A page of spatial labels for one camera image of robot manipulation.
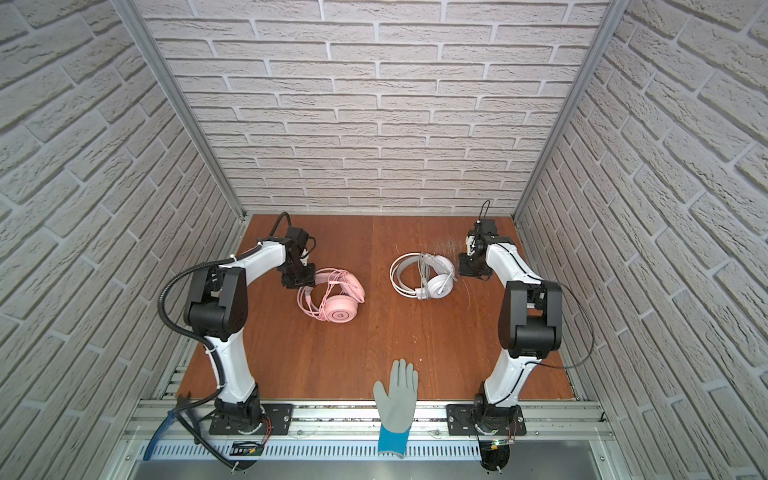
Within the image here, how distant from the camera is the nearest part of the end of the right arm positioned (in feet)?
2.29

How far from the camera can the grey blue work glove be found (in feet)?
2.37

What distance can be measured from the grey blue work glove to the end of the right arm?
0.32 m
